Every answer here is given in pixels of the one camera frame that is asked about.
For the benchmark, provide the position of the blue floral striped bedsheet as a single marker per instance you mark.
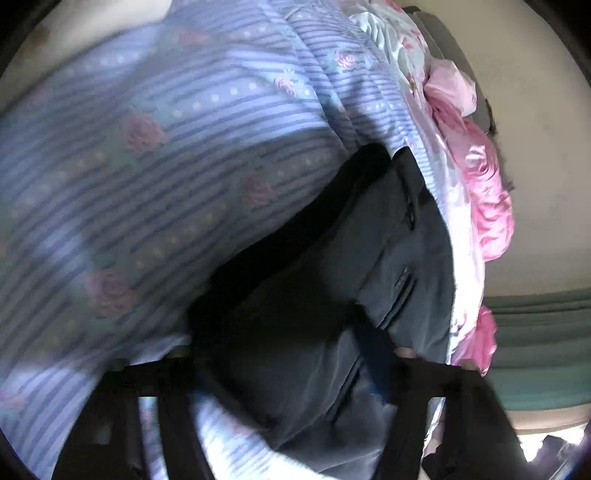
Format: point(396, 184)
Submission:
point(132, 170)

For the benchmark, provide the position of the green curtain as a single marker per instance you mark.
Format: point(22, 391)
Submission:
point(542, 361)

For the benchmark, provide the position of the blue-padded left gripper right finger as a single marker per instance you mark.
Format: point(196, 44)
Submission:
point(478, 440)

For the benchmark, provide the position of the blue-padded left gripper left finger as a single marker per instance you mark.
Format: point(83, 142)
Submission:
point(138, 419)

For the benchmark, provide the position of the black pants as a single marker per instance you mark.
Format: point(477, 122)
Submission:
point(273, 327)

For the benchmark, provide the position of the pink satin blanket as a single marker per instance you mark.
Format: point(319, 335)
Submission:
point(477, 206)

